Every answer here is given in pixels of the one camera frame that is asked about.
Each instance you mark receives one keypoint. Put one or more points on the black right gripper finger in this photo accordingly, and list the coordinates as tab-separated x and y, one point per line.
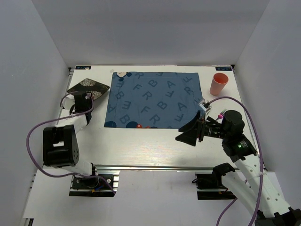
189	138
190	125

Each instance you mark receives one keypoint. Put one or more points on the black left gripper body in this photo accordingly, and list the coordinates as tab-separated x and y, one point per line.
89	104

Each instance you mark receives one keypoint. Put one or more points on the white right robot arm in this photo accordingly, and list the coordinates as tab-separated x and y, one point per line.
257	194

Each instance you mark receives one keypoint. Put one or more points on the right blue table label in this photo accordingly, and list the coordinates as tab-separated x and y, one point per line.
223	69

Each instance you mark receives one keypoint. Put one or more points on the blue table label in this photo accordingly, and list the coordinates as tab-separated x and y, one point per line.
83	67
223	69

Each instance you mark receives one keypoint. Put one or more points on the black floral square plate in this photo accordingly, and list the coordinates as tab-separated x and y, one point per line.
87	85

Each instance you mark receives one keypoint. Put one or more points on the silver fork pink band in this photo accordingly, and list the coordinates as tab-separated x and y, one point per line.
219	117

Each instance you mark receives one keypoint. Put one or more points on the left blue table label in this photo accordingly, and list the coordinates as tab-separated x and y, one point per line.
83	67

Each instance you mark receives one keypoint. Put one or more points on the blue cartoon print cloth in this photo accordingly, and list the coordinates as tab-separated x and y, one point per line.
156	100

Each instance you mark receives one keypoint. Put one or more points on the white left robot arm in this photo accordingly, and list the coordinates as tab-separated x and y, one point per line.
60	146

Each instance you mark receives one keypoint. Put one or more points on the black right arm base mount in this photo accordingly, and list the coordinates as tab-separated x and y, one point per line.
209	188

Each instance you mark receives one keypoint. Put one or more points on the pink plastic cup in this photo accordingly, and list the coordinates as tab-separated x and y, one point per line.
218	83

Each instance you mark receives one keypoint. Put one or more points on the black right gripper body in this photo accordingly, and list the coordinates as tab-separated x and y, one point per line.
211	128

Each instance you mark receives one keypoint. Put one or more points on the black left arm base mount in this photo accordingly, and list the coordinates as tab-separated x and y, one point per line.
93	187

